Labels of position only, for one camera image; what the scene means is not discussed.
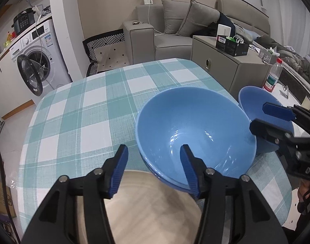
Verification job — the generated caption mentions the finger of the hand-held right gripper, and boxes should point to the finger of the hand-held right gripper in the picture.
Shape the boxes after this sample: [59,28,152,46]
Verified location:
[262,102,310,133]
[249,118,298,151]

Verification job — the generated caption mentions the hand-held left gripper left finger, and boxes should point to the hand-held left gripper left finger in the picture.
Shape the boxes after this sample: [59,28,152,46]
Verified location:
[22,144,129,244]

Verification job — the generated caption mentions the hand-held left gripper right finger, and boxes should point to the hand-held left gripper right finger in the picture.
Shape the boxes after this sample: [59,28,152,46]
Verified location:
[180,144,289,244]

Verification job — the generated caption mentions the large blue bowl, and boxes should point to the large blue bowl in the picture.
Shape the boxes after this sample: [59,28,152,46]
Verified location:
[143,155,196,192]

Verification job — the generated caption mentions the cream plate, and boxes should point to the cream plate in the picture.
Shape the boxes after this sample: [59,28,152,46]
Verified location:
[75,170,205,244]

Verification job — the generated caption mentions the person's right hand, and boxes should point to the person's right hand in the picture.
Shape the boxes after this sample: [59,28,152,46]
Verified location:
[297,180,310,214]

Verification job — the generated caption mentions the silver phone stand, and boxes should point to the silver phone stand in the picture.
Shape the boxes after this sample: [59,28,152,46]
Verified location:
[279,85,290,99]

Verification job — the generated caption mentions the clear plastic water bottle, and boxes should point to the clear plastic water bottle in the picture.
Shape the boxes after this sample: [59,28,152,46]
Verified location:
[263,58,283,92]

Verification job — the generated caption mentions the grey blanket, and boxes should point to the grey blanket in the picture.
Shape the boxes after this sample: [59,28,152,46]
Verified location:
[257,36,310,82]

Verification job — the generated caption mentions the white tissue box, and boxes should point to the white tissue box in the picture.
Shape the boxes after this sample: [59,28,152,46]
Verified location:
[258,47,278,64]

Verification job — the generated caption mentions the teal checked tablecloth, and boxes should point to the teal checked tablecloth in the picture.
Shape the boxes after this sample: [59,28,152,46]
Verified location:
[18,58,294,232]

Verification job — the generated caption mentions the black box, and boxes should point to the black box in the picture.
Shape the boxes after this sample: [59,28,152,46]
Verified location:
[215,36,250,57]

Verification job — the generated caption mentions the grey side cabinet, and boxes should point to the grey side cabinet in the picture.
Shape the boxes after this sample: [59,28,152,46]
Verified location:
[190,35,275,96]

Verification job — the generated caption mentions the dark jacket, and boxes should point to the dark jacket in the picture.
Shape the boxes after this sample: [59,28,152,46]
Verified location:
[193,13,237,37]

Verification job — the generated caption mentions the cardboard box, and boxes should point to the cardboard box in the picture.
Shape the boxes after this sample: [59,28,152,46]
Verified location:
[0,175,18,219]

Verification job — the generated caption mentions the grey cushion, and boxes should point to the grey cushion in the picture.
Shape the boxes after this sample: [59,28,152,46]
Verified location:
[176,0,221,37]
[160,0,192,35]

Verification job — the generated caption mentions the grey sofa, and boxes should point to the grey sofa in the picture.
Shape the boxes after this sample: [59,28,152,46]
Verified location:
[122,0,310,66]

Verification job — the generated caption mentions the white washing machine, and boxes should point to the white washing machine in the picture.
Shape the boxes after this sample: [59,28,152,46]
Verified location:
[10,18,71,97]

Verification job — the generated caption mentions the white lower kitchen cabinets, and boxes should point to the white lower kitchen cabinets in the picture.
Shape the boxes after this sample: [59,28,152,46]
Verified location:
[0,53,35,119]

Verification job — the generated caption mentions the black pressure cooker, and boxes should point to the black pressure cooker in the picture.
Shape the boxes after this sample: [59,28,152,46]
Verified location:
[12,8,36,35]

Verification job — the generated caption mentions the black cable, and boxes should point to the black cable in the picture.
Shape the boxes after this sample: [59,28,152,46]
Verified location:
[0,132,22,244]

